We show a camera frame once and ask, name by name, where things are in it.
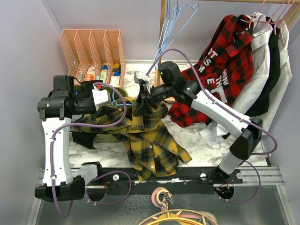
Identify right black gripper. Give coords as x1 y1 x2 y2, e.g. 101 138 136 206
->
133 83 174 116

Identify single blue wire hanger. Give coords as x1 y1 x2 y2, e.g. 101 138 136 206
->
109 89 128 107

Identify yellow plaid shirt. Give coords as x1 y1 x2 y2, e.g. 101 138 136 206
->
73 97 192 181

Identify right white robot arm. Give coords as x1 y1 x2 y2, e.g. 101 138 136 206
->
134 61 263 183

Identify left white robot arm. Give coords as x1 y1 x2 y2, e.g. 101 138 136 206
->
35 75 104 202

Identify black shirt in bin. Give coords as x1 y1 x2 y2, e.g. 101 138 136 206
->
71 79 98 150

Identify white hanging shirt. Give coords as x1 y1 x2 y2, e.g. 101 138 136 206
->
199 19 293 146

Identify red black plaid shirt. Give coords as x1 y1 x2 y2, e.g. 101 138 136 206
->
167 14 255 128

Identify black hanging shirt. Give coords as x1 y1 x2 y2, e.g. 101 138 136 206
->
231 25 278 130

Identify green plastic laundry bin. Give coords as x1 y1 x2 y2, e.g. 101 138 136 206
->
69 80 119 143

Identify small boxes in organizer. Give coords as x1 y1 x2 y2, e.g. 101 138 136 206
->
76 63 121 86

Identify pile of coloured hangers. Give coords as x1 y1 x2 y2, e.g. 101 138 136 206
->
140 187 218 225

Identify wooden clothes rack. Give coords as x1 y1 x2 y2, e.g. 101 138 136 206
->
152 0 300 106

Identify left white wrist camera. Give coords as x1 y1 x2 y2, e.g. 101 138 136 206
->
92 84 112 108

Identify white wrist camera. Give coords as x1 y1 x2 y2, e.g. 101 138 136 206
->
134 71 150 88
92 84 112 108

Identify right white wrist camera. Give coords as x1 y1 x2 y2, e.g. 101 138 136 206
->
134 71 150 88

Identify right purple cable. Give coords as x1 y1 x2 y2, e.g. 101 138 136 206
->
146 48 278 203

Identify purple cable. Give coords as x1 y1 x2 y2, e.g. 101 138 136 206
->
50 82 133 218
146 48 278 203

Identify black mounting rail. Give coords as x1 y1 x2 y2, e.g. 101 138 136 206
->
86 167 243 195

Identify blue wire hangers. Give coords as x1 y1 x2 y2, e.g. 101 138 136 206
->
154 0 199 61

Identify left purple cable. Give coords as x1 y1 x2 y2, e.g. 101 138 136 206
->
50 82 133 218

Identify pink wire hangers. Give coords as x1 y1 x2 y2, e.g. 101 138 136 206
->
239 0 296 47

